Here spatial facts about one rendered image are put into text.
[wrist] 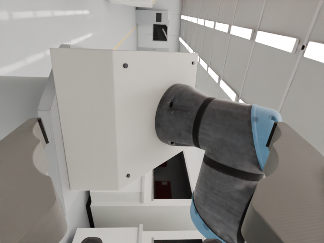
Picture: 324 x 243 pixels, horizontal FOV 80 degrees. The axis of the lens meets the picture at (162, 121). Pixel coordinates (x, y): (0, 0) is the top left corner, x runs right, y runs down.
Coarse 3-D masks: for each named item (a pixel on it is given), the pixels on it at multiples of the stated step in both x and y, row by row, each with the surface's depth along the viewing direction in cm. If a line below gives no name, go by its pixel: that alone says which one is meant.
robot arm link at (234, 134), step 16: (208, 112) 37; (224, 112) 36; (240, 112) 35; (256, 112) 34; (272, 112) 33; (208, 128) 37; (224, 128) 35; (240, 128) 33; (256, 128) 32; (208, 144) 38; (224, 144) 35; (240, 144) 33; (256, 144) 31; (208, 160) 37; (224, 160) 34; (240, 160) 33; (256, 160) 32; (240, 176) 33; (256, 176) 34
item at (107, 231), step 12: (84, 228) 246; (96, 228) 247; (108, 228) 247; (120, 228) 248; (132, 228) 249; (108, 240) 234; (120, 240) 235; (132, 240) 236; (144, 240) 258; (156, 240) 258; (168, 240) 259; (180, 240) 260; (192, 240) 260
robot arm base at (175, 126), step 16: (176, 96) 41; (192, 96) 41; (208, 96) 42; (160, 112) 41; (176, 112) 40; (192, 112) 39; (160, 128) 42; (176, 128) 40; (192, 128) 39; (176, 144) 46; (192, 144) 42
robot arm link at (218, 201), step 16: (208, 176) 36; (224, 176) 34; (208, 192) 36; (224, 192) 34; (240, 192) 33; (192, 208) 39; (208, 208) 35; (224, 208) 33; (240, 208) 32; (208, 224) 35; (224, 224) 33; (240, 224) 31; (224, 240) 34; (240, 240) 32
